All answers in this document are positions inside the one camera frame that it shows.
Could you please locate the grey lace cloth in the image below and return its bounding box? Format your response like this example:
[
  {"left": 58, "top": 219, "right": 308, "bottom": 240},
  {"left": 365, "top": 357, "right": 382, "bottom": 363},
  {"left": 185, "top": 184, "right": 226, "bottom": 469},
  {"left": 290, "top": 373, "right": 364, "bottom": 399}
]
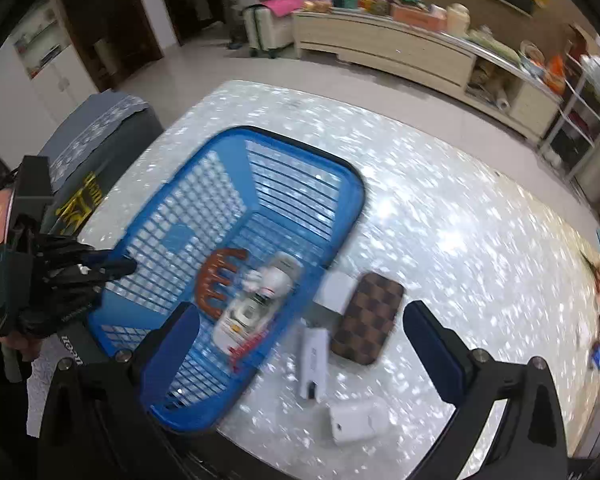
[{"left": 37, "top": 91, "right": 153, "bottom": 181}]

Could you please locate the white rounded box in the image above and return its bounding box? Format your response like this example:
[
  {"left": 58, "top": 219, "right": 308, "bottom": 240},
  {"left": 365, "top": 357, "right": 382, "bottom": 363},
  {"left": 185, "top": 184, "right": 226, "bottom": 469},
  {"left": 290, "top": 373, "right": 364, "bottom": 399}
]
[{"left": 327, "top": 400, "right": 391, "bottom": 445}]

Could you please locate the cream television cabinet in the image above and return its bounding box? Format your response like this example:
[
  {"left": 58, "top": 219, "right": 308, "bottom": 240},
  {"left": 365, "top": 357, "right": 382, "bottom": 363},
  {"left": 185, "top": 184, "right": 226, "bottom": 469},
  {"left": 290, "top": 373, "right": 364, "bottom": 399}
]
[{"left": 292, "top": 10, "right": 563, "bottom": 143}]

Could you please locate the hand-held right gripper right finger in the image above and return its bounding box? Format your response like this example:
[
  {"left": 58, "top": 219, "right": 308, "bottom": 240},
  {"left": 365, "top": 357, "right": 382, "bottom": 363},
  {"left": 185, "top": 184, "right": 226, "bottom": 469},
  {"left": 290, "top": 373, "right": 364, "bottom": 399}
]
[{"left": 403, "top": 301, "right": 569, "bottom": 480}]

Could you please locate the dark cloth with yellow print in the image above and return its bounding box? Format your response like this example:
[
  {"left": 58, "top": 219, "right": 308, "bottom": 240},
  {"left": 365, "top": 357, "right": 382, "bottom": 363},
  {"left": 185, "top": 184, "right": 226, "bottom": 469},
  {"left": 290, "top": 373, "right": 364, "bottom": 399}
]
[{"left": 45, "top": 110, "right": 166, "bottom": 241}]

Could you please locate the pink cloth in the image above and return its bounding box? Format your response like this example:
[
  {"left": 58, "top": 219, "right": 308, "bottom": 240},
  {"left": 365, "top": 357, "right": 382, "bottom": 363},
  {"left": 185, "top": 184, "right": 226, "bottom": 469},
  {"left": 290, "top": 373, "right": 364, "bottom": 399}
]
[{"left": 262, "top": 0, "right": 306, "bottom": 16}]

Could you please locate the figurine keychain with red strap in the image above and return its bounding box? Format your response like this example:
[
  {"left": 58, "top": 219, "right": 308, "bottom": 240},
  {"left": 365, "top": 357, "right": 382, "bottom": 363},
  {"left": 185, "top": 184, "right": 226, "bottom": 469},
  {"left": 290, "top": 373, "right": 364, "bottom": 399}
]
[{"left": 228, "top": 264, "right": 297, "bottom": 373}]

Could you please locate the pink tissue box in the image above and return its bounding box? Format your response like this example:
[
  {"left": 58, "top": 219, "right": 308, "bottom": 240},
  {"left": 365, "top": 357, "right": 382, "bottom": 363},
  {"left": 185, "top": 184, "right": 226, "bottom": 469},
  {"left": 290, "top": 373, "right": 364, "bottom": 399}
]
[{"left": 391, "top": 6, "right": 448, "bottom": 31}]

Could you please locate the white charger adapter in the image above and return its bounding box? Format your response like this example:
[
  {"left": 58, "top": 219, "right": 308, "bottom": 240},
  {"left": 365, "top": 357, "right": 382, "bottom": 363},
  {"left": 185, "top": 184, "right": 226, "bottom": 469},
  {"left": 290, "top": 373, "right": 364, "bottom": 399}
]
[{"left": 312, "top": 272, "right": 361, "bottom": 328}]

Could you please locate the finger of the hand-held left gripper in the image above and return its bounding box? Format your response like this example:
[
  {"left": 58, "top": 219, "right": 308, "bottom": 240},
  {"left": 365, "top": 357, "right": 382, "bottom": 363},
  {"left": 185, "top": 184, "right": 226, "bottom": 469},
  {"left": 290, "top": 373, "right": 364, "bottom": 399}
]
[
  {"left": 40, "top": 235, "right": 98, "bottom": 262},
  {"left": 75, "top": 256, "right": 137, "bottom": 283}
]

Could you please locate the blue plastic basket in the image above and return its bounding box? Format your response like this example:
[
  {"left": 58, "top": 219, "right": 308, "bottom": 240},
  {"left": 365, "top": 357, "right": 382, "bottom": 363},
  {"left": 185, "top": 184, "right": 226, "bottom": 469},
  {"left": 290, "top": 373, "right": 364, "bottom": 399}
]
[{"left": 82, "top": 126, "right": 366, "bottom": 433}]

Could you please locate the brown wooden massage comb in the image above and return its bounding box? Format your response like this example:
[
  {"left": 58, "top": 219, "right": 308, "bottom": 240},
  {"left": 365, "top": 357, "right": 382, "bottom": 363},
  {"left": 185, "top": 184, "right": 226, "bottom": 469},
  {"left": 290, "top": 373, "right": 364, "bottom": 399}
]
[{"left": 196, "top": 247, "right": 251, "bottom": 318}]

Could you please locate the white cabinet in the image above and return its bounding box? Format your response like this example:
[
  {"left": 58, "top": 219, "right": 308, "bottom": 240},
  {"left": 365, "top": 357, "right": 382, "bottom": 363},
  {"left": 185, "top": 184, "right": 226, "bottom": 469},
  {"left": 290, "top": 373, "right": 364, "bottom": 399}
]
[{"left": 0, "top": 0, "right": 111, "bottom": 131}]

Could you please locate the beige lidded bin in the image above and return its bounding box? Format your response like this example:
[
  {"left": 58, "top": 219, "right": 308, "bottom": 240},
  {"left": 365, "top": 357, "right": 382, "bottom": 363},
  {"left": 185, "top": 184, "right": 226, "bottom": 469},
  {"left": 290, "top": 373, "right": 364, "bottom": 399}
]
[{"left": 445, "top": 4, "right": 470, "bottom": 36}]

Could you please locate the white power bank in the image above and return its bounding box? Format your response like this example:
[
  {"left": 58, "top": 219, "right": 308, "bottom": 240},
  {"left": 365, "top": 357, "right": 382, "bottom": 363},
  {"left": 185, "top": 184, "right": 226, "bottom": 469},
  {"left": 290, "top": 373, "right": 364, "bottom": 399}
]
[{"left": 297, "top": 327, "right": 331, "bottom": 403}]

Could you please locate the brown checkered case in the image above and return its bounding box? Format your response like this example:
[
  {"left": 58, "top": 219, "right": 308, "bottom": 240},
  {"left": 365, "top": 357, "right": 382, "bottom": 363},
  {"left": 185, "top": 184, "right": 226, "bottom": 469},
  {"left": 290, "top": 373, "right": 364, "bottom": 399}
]
[{"left": 329, "top": 272, "right": 406, "bottom": 366}]

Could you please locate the white remote control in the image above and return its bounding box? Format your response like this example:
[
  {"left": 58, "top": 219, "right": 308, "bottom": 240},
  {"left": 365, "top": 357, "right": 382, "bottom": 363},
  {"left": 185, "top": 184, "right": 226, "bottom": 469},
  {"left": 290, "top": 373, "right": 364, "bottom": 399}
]
[{"left": 214, "top": 252, "right": 301, "bottom": 356}]

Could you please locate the orange bag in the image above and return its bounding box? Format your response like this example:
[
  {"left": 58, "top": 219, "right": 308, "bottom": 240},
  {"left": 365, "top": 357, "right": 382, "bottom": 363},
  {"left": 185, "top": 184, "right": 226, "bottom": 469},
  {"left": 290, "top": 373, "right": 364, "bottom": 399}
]
[{"left": 547, "top": 55, "right": 568, "bottom": 95}]

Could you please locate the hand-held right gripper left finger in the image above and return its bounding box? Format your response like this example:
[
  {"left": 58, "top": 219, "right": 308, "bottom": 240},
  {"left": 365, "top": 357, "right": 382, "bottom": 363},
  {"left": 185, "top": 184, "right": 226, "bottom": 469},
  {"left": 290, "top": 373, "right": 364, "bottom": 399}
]
[{"left": 40, "top": 302, "right": 201, "bottom": 480}]

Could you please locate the white suitcase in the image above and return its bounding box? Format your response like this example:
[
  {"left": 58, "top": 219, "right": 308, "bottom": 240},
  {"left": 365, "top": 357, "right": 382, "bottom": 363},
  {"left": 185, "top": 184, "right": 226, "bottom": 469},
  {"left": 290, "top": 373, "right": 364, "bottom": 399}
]
[{"left": 242, "top": 2, "right": 301, "bottom": 58}]

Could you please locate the green cushion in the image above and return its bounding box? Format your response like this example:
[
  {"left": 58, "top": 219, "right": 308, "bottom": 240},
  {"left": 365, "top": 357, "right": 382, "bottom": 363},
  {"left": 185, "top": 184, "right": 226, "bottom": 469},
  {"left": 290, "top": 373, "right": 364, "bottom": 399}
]
[{"left": 467, "top": 30, "right": 523, "bottom": 63}]

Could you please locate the white bowl basket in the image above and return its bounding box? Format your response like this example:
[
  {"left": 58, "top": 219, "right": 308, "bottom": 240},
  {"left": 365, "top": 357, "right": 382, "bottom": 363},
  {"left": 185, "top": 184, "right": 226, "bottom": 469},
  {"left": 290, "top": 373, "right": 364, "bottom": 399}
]
[{"left": 519, "top": 42, "right": 548, "bottom": 77}]

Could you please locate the white metal rack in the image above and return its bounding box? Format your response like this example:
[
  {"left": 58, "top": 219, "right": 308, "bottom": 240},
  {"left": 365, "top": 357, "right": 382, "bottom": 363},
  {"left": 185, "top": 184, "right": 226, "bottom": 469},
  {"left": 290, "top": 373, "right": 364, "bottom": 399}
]
[{"left": 537, "top": 55, "right": 600, "bottom": 181}]

